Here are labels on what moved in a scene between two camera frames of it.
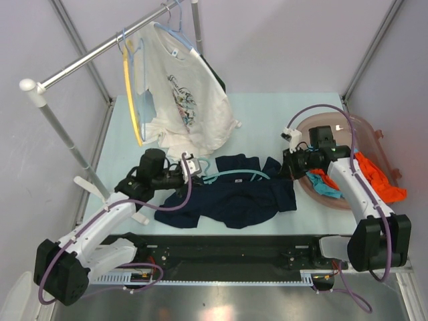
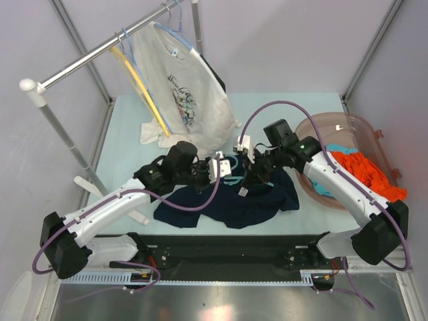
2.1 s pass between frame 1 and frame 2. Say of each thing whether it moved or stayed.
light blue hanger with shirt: stayed
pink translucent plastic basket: stayed
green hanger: moved
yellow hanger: moved
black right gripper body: moved
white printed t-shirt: stayed
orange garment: stayed
